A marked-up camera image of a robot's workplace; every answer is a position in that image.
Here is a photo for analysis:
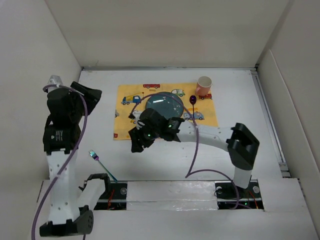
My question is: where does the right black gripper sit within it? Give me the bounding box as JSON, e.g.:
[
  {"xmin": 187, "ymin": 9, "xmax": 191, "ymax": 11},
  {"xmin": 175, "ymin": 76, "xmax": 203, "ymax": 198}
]
[{"xmin": 128, "ymin": 122, "xmax": 161, "ymax": 153}]

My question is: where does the iridescent metal fork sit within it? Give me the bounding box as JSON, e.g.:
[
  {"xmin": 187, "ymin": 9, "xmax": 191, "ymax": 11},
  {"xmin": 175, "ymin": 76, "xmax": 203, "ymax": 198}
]
[{"xmin": 89, "ymin": 150, "xmax": 118, "ymax": 183}]

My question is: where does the dark teal ceramic plate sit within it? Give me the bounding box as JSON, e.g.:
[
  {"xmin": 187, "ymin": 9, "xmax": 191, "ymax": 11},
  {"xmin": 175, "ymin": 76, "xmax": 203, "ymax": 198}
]
[{"xmin": 145, "ymin": 92, "xmax": 184, "ymax": 119}]

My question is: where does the yellow vehicle-print cloth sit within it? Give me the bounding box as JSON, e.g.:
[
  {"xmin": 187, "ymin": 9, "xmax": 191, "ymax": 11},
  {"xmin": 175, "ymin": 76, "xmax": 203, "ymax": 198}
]
[{"xmin": 113, "ymin": 83, "xmax": 218, "ymax": 140}]

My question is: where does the iridescent purple metal spoon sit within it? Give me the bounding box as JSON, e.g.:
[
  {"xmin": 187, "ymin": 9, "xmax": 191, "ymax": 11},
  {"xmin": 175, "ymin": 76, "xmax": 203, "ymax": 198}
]
[{"xmin": 189, "ymin": 95, "xmax": 197, "ymax": 122}]

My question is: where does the pink ceramic mug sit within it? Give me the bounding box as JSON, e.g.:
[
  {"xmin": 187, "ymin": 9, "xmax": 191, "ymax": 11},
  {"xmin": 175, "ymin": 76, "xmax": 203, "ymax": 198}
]
[{"xmin": 195, "ymin": 76, "xmax": 212, "ymax": 96}]

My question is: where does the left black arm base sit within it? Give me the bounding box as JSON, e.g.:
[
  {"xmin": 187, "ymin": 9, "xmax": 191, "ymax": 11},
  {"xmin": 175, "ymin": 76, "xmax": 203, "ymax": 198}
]
[{"xmin": 78, "ymin": 173, "xmax": 128, "ymax": 211}]

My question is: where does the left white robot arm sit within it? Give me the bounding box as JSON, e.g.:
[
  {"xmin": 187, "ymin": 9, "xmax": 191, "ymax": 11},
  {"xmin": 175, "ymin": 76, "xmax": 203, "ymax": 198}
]
[{"xmin": 31, "ymin": 75, "xmax": 112, "ymax": 239}]

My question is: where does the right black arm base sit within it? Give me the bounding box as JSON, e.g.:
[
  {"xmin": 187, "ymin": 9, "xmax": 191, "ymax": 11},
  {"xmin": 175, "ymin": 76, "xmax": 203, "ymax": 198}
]
[{"xmin": 213, "ymin": 180, "xmax": 264, "ymax": 210}]

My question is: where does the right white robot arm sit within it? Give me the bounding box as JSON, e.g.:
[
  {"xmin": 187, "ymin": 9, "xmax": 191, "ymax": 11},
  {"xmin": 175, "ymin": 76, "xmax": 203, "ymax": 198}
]
[{"xmin": 128, "ymin": 108, "xmax": 260, "ymax": 197}]

